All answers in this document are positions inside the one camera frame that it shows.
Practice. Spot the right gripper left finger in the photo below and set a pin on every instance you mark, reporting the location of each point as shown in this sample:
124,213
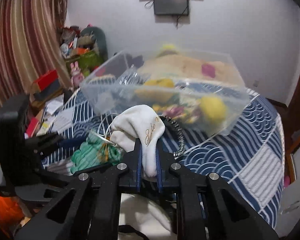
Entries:
85,206

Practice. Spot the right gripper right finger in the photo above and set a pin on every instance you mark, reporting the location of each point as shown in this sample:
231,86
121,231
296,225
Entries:
207,206

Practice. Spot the white black-strapped bag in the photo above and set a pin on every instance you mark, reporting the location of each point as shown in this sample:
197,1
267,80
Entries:
146,217

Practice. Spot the green knitted cloth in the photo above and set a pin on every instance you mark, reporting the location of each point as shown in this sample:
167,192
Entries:
94,151

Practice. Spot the dried flower bundle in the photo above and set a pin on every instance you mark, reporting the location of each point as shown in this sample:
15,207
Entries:
181,114

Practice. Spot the yellow round ball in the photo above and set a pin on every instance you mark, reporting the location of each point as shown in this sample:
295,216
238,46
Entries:
213,109

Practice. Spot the white drawstring pouch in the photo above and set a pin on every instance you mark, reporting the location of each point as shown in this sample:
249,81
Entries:
139,122

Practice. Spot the clear plastic storage box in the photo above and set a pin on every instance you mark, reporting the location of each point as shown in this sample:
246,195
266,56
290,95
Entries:
200,90

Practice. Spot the scattered paper pile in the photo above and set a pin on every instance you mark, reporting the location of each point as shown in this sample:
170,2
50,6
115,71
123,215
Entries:
54,117

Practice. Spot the blue patterned bedspread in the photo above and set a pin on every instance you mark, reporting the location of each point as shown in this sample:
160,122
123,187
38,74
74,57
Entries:
251,158

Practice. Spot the red box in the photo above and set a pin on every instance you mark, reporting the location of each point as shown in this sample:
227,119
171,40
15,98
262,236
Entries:
44,81

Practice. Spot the pink rabbit toy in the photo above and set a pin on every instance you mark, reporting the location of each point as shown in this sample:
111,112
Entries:
76,75

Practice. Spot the striped curtain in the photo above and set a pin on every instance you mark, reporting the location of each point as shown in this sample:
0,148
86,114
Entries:
29,43

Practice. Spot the teal plush pillow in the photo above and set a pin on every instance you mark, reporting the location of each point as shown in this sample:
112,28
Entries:
100,39

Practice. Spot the pink sponge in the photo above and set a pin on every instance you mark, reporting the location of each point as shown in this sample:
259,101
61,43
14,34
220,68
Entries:
208,70

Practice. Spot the beige fluffy blanket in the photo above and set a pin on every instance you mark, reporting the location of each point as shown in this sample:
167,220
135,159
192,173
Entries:
191,68

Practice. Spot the yellow foam arch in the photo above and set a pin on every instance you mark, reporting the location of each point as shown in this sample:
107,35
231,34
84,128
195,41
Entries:
167,49

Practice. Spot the white wall socket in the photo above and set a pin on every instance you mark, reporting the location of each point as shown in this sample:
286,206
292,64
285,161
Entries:
256,83

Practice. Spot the small wall monitor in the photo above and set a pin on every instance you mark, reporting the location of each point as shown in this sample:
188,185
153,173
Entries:
171,7

